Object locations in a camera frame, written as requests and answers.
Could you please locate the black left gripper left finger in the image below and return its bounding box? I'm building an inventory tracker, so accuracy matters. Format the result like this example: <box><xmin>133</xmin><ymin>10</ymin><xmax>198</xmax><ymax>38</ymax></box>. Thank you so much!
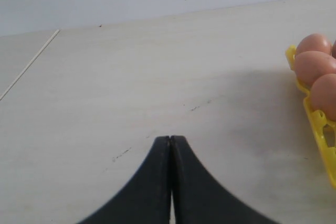
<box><xmin>81</xmin><ymin>136</ymin><xmax>171</xmax><ymax>223</ymax></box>

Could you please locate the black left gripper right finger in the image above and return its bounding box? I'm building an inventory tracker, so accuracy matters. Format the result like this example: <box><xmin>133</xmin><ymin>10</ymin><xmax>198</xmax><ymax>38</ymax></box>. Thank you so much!
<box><xmin>170</xmin><ymin>135</ymin><xmax>275</xmax><ymax>224</ymax></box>

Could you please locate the brown egg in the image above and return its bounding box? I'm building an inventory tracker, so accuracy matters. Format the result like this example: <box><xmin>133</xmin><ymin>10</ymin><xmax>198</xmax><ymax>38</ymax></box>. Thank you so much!
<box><xmin>310</xmin><ymin>73</ymin><xmax>335</xmax><ymax>121</ymax></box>
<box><xmin>331</xmin><ymin>40</ymin><xmax>336</xmax><ymax>58</ymax></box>
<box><xmin>293</xmin><ymin>51</ymin><xmax>335</xmax><ymax>86</ymax></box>

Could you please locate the yellow plastic egg tray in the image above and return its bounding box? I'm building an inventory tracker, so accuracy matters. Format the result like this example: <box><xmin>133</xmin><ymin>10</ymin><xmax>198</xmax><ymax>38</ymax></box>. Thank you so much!
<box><xmin>285</xmin><ymin>45</ymin><xmax>336</xmax><ymax>187</ymax></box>

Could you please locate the brown egg tray corner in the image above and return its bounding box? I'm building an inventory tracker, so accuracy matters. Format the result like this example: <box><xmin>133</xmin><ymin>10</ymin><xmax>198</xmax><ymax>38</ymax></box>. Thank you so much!
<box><xmin>296</xmin><ymin>33</ymin><xmax>332</xmax><ymax>55</ymax></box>

